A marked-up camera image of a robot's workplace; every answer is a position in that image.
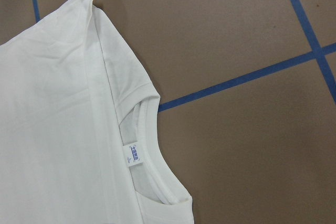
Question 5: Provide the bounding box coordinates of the white printed t-shirt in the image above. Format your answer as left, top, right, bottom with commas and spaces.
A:
1, 0, 194, 223

